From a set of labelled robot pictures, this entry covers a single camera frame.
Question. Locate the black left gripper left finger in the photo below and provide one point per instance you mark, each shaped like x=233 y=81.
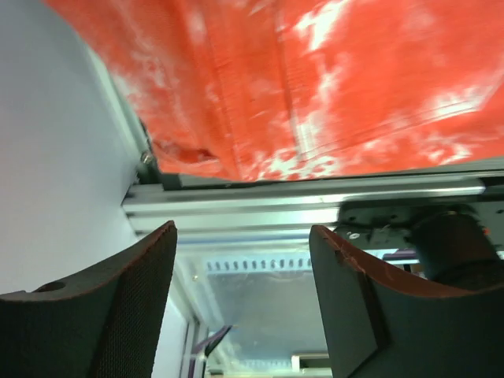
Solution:
x=103 y=321

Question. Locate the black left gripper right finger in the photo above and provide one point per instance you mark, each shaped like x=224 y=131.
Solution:
x=381 y=321

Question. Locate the orange tie-dye trousers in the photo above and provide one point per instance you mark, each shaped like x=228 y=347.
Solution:
x=298 y=90

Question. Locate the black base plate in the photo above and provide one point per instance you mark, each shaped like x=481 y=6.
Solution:
x=388 y=224

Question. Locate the aluminium rail frame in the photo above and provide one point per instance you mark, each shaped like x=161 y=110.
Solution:
x=242 y=279

